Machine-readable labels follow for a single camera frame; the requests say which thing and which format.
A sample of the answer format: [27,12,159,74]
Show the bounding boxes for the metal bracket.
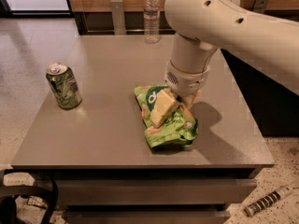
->
[110,0,126,35]
[252,0,269,14]

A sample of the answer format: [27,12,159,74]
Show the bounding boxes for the green soda can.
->
[46,63,82,110]

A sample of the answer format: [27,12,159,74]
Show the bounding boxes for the right metal bracket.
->
[252,0,269,14]

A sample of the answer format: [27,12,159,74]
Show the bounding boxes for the clear plastic water bottle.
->
[143,0,161,44]

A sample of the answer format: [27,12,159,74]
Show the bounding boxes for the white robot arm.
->
[164,0,299,135]

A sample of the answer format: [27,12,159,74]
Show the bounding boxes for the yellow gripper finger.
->
[150,89,178,128]
[182,91,200,109]

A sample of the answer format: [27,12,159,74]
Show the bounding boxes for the left metal bracket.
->
[110,0,126,35]

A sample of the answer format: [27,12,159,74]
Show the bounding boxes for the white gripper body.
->
[164,61,210,97]

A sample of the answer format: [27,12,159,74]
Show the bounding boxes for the green rice chip bag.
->
[135,85,198,148]

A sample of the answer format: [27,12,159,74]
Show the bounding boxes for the lower grey drawer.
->
[64,211,230,224]

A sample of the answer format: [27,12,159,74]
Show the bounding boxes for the upper grey drawer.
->
[56,179,256,205]

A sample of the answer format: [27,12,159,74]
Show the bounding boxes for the grey drawer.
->
[56,179,256,205]
[64,211,230,224]

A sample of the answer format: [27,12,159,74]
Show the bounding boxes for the black chair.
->
[0,169,60,224]

